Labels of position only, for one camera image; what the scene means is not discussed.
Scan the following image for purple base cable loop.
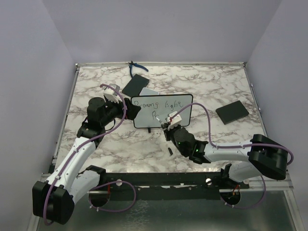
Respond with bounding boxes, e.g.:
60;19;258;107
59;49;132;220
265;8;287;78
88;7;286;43
88;180;137;213

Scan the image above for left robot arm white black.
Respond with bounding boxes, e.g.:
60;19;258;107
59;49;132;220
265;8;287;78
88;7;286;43
32;97;141;226

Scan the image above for blue handled pliers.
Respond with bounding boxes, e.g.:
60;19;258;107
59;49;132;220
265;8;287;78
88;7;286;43
128;60;149;78

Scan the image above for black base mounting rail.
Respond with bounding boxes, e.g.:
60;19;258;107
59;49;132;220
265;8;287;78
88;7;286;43
98;172;241;201

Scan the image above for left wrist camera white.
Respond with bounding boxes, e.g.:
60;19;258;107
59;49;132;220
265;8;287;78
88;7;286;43
103;84;120;103

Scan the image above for small white square device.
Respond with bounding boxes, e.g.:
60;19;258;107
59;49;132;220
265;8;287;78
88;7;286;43
139;88;159;96

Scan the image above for small whiteboard black frame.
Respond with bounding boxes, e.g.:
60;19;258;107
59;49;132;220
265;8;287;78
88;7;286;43
131;94;193;128

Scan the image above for black rectangular box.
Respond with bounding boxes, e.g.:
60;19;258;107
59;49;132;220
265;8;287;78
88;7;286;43
122;74;149;97

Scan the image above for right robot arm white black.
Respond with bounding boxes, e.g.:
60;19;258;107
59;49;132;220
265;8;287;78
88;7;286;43
161;123;288;188

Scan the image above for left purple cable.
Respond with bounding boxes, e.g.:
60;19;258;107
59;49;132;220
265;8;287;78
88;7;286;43
43;83;127;226

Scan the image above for black eraser block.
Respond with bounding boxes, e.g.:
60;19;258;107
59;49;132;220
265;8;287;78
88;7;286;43
216;101;249;125

